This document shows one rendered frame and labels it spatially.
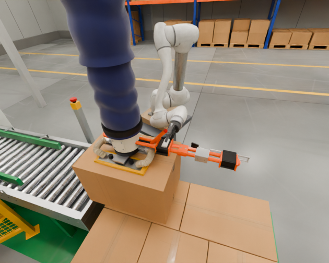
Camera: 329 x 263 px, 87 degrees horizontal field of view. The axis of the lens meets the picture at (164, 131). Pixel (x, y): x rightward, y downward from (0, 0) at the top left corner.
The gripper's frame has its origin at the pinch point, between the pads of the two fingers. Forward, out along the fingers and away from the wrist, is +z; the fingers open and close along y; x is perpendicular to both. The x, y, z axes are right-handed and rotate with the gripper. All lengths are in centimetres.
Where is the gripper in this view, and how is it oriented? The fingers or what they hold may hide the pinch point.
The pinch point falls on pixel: (165, 145)
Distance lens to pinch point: 99.3
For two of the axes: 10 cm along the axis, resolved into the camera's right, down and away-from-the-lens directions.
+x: -9.5, -1.5, 2.7
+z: -3.1, 6.0, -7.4
